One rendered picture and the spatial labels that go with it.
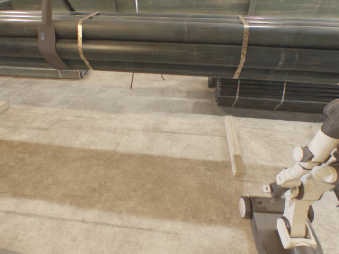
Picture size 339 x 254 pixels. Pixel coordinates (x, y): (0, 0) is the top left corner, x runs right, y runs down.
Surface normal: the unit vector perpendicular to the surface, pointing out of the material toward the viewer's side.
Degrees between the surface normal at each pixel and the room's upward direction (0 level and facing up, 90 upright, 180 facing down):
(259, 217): 0
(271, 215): 0
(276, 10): 90
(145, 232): 0
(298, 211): 60
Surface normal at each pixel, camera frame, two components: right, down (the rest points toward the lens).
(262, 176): 0.00, -0.76
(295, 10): -0.11, 0.65
